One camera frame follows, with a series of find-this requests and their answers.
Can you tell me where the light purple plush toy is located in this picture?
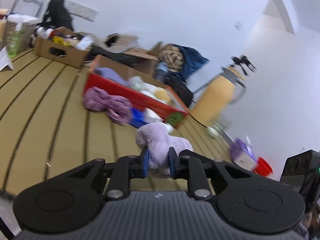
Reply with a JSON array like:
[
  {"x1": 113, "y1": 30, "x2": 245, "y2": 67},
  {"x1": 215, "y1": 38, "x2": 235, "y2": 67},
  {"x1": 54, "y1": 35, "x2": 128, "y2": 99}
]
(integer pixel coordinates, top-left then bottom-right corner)
[{"x1": 136, "y1": 122, "x2": 193, "y2": 179}]

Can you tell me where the yellow white plush toy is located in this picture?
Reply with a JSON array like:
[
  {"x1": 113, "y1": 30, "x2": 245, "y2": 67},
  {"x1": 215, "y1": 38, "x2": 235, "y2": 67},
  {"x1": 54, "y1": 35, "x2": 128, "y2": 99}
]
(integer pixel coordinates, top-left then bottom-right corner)
[{"x1": 153, "y1": 88, "x2": 172, "y2": 105}]

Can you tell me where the blue small carton box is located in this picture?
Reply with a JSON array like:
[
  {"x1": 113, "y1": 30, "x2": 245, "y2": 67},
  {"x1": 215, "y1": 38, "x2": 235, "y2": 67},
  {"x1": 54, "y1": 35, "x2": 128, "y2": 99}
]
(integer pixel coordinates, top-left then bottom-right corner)
[{"x1": 129, "y1": 108, "x2": 148, "y2": 128}]

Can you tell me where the purple knitted cloth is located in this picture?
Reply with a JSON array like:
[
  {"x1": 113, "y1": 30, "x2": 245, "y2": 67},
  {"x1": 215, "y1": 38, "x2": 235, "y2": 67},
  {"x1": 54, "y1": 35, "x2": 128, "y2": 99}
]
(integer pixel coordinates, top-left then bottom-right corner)
[{"x1": 82, "y1": 87, "x2": 132, "y2": 125}]

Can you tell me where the purple tissue box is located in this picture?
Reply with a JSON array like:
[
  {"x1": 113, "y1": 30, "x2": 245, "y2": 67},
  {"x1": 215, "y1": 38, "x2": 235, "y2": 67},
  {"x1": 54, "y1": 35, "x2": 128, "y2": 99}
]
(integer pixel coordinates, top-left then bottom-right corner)
[{"x1": 229, "y1": 136, "x2": 257, "y2": 171}]

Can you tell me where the red orange cardboard tray box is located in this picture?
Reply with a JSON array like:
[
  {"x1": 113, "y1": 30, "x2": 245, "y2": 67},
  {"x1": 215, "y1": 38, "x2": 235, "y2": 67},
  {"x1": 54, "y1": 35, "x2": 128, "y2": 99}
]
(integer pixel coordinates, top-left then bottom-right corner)
[{"x1": 83, "y1": 55, "x2": 189, "y2": 128}]

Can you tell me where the red plastic cup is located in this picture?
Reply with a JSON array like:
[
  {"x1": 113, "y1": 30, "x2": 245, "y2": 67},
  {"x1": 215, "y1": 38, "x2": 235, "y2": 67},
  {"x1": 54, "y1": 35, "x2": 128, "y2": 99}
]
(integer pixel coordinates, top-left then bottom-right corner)
[{"x1": 253, "y1": 157, "x2": 273, "y2": 177}]

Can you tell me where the black suitcase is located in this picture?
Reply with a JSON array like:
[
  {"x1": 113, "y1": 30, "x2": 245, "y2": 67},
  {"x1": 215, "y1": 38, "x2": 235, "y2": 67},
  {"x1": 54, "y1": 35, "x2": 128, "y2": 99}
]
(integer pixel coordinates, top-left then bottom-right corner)
[{"x1": 165, "y1": 75, "x2": 194, "y2": 108}]

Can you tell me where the yellow thermos jug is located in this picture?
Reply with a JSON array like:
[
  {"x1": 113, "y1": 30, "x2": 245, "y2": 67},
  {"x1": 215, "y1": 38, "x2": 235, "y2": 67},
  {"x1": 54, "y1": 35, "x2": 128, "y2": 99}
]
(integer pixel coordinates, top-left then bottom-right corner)
[{"x1": 190, "y1": 66, "x2": 247, "y2": 126}]

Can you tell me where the blue lid water bottle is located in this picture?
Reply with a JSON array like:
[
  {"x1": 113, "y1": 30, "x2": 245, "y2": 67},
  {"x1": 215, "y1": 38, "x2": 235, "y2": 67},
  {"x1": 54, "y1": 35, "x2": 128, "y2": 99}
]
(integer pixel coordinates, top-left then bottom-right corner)
[{"x1": 153, "y1": 62, "x2": 169, "y2": 83}]

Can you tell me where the blue fabric bag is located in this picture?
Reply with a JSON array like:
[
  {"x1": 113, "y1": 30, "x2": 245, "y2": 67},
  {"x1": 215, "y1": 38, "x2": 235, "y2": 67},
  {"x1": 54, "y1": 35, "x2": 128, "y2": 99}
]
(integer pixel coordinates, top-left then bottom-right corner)
[{"x1": 173, "y1": 44, "x2": 209, "y2": 80}]

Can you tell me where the open brown cardboard box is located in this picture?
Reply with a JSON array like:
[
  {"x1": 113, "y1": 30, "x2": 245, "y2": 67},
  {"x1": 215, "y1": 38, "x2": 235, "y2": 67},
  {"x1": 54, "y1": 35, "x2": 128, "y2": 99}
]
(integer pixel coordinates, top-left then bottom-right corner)
[{"x1": 122, "y1": 42, "x2": 163, "y2": 76}]

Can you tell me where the black clothing pile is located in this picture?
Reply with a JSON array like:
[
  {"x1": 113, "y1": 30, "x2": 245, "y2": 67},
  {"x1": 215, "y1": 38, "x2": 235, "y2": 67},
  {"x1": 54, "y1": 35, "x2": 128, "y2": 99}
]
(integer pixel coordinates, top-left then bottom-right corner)
[{"x1": 85, "y1": 46, "x2": 138, "y2": 67}]

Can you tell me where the wicker rattan ball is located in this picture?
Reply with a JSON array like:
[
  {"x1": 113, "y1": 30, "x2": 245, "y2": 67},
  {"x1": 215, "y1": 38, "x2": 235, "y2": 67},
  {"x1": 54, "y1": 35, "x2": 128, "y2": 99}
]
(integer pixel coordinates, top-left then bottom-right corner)
[{"x1": 158, "y1": 44, "x2": 184, "y2": 73}]

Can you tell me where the beige fleece blanket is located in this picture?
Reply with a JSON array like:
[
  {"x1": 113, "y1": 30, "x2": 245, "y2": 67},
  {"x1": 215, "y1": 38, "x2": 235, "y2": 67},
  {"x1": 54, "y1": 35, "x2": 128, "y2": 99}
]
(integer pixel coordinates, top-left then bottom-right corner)
[{"x1": 104, "y1": 33, "x2": 139, "y2": 53}]

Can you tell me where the black bag on trolley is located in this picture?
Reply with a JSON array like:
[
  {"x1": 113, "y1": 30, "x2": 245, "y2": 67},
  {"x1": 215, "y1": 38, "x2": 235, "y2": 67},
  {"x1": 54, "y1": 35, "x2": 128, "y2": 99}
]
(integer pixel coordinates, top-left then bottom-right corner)
[{"x1": 42, "y1": 0, "x2": 74, "y2": 31}]

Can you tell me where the green spray bottle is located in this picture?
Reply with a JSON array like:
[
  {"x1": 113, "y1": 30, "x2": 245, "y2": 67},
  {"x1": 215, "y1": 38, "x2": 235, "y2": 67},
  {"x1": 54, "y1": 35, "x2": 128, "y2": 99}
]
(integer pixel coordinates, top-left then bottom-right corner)
[{"x1": 7, "y1": 22, "x2": 22, "y2": 57}]

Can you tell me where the black camera tripod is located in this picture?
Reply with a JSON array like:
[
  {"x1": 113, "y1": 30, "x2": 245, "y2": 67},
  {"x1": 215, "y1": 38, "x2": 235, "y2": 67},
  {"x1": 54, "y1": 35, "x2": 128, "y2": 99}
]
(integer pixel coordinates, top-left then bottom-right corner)
[{"x1": 231, "y1": 55, "x2": 257, "y2": 76}]

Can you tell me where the brown cardboard box with handle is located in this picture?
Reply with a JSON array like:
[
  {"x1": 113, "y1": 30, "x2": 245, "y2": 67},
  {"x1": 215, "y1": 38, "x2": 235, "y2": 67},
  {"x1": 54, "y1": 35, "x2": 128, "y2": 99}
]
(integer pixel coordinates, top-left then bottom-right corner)
[{"x1": 34, "y1": 27, "x2": 92, "y2": 68}]

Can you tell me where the white wall socket panel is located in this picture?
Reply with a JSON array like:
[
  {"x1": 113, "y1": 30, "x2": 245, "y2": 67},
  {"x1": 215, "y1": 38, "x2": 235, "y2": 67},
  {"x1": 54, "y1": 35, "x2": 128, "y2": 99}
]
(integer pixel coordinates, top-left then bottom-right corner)
[{"x1": 66, "y1": 0, "x2": 99, "y2": 22}]

